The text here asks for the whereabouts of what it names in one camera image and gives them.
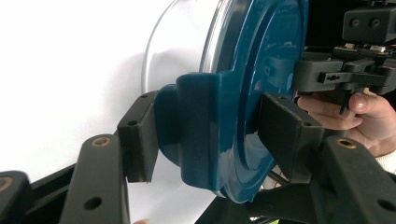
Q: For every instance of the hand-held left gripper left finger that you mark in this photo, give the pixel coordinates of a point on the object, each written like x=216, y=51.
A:
x=138, y=137

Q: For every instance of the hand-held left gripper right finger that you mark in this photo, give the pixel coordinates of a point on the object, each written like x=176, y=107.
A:
x=286, y=133

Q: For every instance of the dark round lid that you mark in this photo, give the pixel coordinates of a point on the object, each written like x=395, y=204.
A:
x=224, y=109

